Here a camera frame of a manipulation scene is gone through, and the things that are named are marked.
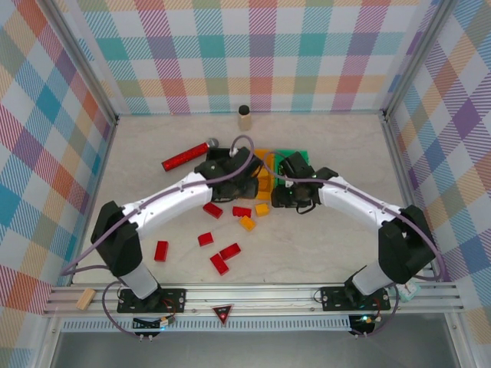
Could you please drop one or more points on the red lego brick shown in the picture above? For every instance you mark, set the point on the red lego brick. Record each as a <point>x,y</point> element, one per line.
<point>219,264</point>
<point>161,251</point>
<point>241,212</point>
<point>213,210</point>
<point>206,239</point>
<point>230,251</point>

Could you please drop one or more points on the yellow cube lego brick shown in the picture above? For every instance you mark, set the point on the yellow cube lego brick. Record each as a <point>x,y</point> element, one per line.
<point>262,210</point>

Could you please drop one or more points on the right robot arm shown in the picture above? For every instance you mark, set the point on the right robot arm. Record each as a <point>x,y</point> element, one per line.
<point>353,197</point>

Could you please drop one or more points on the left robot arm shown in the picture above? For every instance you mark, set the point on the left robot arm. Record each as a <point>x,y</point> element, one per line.
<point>172,197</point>

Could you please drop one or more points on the yellow plastic bin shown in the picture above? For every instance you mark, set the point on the yellow plastic bin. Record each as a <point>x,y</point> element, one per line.
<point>265,192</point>

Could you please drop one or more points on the green plastic bin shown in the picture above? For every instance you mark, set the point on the green plastic bin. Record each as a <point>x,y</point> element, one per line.
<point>303,154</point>

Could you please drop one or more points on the red glitter microphone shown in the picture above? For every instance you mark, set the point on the red glitter microphone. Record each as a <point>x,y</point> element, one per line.
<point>184,158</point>

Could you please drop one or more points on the wooden bottle with black cap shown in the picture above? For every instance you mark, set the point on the wooden bottle with black cap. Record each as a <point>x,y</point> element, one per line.
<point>244,120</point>

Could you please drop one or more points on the red triangle sign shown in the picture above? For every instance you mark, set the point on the red triangle sign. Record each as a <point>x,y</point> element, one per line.
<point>223,312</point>

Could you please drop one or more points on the black connector with LED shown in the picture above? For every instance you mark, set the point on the black connector with LED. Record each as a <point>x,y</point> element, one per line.
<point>364,320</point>
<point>163,323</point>

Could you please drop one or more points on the teal paper tag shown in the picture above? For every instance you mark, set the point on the teal paper tag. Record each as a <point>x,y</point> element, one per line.
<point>407,291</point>

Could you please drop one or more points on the small wooden block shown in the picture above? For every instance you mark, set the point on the small wooden block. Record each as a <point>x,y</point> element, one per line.
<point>85,299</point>

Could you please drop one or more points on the aluminium mounting rail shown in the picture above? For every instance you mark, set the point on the aluminium mounting rail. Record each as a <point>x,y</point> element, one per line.
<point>249,297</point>

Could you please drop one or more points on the aluminium frame side bar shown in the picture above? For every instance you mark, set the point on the aluminium frame side bar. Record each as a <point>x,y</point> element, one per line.
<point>400,165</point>
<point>103,168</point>

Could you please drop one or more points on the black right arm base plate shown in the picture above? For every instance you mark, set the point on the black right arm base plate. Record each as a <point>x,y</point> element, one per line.
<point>333,299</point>

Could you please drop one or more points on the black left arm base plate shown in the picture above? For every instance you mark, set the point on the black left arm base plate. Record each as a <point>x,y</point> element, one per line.
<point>172,299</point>

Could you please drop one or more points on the aluminium frame post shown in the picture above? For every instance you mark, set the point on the aluminium frame post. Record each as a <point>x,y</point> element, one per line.
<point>84,63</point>
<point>420,57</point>

